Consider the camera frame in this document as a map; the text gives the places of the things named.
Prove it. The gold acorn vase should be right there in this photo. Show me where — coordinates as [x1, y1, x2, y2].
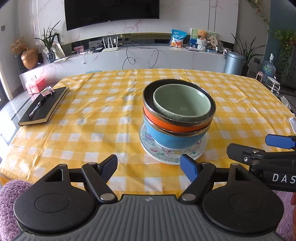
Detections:
[21, 48, 38, 70]

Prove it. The green plant in blue vase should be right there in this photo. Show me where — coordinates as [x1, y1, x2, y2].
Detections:
[35, 21, 60, 63]

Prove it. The black power cable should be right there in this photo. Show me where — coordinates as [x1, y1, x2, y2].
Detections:
[121, 41, 160, 70]

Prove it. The purple fluffy cushion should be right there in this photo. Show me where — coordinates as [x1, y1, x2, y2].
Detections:
[1, 180, 33, 240]

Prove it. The right hand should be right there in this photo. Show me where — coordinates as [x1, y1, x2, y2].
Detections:
[290, 193, 296, 206]

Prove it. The orange steel bowl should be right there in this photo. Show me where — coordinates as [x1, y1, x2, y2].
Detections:
[142, 79, 216, 133]

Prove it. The small white sticker plate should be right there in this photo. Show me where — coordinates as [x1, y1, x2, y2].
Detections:
[155, 140, 202, 154]

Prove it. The white wifi router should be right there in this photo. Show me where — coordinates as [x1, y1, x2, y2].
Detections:
[102, 37, 118, 52]

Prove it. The pink storage box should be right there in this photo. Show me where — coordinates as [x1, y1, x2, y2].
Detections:
[25, 76, 46, 94]

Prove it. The black notebook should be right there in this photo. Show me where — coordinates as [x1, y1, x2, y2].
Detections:
[18, 87, 69, 126]

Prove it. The clear glass patterned plate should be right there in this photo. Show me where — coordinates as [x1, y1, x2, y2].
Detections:
[139, 121, 208, 165]

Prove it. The teddy bear toy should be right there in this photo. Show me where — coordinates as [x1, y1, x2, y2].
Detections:
[197, 30, 208, 52]

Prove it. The blue water jug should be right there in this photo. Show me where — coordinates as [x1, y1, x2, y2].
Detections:
[261, 53, 276, 82]

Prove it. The blue steel bowl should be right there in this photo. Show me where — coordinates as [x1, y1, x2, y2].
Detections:
[143, 114, 211, 149]

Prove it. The black wall television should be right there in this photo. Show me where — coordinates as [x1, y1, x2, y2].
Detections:
[64, 0, 159, 31]

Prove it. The blue snack bag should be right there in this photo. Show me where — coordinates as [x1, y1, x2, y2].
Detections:
[170, 29, 187, 48]

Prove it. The green ceramic bowl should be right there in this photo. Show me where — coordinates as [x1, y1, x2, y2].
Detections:
[153, 83, 213, 122]

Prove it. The white small stool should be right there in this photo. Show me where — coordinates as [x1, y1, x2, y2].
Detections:
[266, 76, 280, 95]

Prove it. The light blue plastic stool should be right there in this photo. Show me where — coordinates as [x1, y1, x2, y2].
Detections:
[86, 70, 102, 74]

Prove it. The black pen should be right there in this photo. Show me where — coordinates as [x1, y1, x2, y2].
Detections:
[28, 96, 46, 119]

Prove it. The pink folded paper packet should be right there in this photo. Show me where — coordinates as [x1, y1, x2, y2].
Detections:
[40, 86, 55, 97]

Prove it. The grey metal trash bin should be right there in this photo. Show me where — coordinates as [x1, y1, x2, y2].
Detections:
[224, 52, 245, 75]

